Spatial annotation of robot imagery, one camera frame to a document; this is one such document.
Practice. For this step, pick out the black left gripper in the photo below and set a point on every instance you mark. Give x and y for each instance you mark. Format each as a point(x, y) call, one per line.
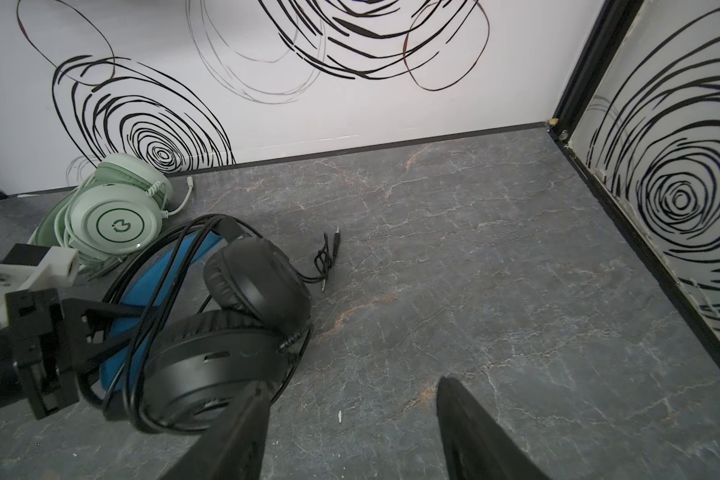
point(54, 341)

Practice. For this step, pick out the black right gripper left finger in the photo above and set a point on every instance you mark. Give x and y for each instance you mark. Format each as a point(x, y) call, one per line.
point(233, 446)

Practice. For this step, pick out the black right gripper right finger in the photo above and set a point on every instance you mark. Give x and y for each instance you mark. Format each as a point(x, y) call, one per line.
point(475, 446)

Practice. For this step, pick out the black blue headphones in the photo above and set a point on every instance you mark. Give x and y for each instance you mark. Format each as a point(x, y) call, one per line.
point(224, 308)

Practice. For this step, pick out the mint green headphones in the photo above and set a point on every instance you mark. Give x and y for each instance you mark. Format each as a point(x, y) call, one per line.
point(118, 210)

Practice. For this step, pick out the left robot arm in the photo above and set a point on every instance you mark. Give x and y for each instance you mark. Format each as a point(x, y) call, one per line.
point(47, 349)

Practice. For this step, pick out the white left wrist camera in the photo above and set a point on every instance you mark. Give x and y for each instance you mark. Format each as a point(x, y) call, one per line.
point(33, 267)

